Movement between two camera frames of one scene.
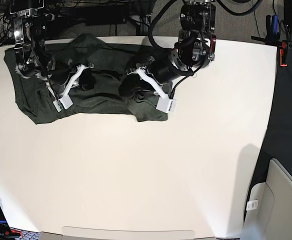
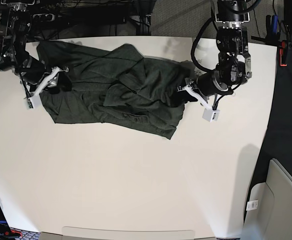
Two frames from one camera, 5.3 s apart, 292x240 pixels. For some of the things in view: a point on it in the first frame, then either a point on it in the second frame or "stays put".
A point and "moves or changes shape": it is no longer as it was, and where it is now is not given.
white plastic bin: (276, 209) stays put
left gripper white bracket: (165, 104) to (181, 97)
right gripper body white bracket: (66, 101) to (33, 100)
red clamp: (283, 44) stays put
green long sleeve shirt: (106, 65) moves or changes shape
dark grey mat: (286, 136) stays put
